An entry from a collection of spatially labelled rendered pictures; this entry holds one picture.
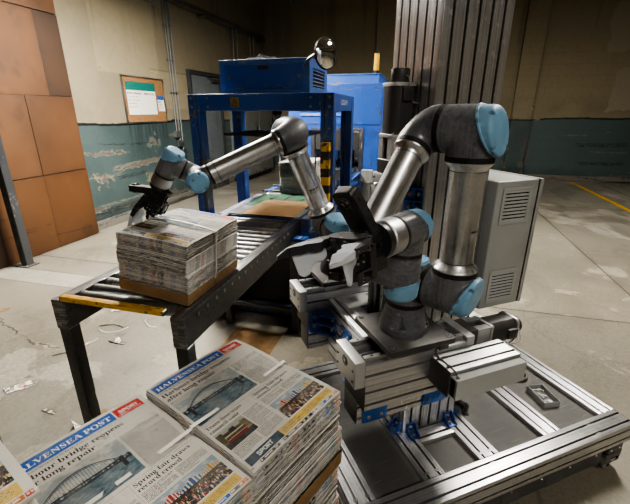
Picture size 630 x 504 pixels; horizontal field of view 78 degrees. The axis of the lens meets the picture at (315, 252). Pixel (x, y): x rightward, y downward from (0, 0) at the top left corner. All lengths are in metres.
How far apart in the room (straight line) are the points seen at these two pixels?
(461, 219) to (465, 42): 0.55
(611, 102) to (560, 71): 1.21
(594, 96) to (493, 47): 8.97
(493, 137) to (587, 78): 9.34
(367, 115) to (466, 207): 3.73
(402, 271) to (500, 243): 0.73
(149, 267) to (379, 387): 0.87
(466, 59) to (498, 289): 0.79
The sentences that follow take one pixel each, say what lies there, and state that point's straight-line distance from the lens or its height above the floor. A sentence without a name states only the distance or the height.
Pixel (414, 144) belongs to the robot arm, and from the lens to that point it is 1.00.
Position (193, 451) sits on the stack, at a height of 0.83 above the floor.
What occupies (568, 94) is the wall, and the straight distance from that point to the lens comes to 10.19.
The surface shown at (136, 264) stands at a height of 0.94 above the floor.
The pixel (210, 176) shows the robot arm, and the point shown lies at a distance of 1.39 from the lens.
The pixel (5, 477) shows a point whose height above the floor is 1.07.
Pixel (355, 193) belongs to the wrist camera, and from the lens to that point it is 0.65.
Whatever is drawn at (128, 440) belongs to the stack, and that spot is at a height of 0.83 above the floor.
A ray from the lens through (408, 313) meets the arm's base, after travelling 1.17.
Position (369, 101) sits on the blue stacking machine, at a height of 1.55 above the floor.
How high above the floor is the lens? 1.45
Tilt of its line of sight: 20 degrees down
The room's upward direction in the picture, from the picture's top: straight up
